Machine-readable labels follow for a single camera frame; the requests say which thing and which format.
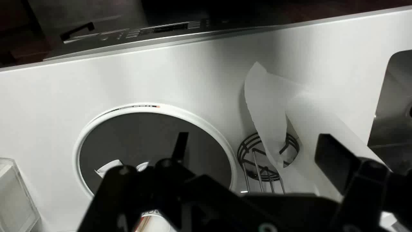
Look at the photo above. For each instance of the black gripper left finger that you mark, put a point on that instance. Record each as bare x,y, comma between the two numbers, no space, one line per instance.
116,197

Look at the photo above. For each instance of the dark inset counter sink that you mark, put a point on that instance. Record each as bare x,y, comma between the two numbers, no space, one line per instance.
397,111

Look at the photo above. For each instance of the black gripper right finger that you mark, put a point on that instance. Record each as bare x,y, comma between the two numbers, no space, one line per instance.
364,188

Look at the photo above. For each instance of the round black tray white rim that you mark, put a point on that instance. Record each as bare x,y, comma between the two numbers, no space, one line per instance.
142,136

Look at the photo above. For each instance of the translucent white box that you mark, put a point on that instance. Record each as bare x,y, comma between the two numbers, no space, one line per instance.
13,197

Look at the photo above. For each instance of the white paper towel sheet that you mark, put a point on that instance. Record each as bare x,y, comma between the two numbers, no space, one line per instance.
278,103

